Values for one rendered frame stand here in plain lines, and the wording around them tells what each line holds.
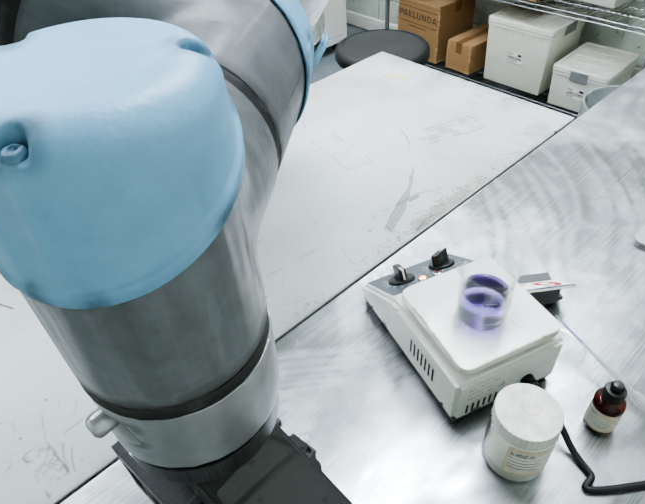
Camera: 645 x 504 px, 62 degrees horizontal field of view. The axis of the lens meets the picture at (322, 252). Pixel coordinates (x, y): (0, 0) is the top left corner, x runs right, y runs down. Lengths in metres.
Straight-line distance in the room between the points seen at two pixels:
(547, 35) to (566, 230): 2.02
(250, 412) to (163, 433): 0.03
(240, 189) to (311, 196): 0.70
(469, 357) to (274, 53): 0.38
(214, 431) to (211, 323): 0.06
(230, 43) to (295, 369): 0.47
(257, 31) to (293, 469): 0.20
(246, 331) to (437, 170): 0.76
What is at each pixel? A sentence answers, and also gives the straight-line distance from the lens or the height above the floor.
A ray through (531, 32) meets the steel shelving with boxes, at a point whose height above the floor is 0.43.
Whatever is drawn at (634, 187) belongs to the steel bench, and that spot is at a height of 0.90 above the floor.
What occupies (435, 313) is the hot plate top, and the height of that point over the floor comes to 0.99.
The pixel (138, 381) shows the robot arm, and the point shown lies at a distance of 0.18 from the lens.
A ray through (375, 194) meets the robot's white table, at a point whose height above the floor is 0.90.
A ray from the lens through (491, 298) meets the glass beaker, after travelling 0.51.
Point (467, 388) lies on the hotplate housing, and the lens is 0.55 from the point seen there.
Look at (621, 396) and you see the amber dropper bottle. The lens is 0.59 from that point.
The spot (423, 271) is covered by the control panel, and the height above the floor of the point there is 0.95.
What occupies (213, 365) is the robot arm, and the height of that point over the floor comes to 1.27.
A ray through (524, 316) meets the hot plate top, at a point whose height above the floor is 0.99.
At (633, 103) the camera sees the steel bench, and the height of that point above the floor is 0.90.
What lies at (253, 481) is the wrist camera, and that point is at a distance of 0.27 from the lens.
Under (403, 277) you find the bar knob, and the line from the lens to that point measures 0.63.
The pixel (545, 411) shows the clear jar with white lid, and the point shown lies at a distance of 0.53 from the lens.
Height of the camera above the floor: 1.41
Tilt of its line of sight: 43 degrees down
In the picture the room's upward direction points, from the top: 5 degrees counter-clockwise
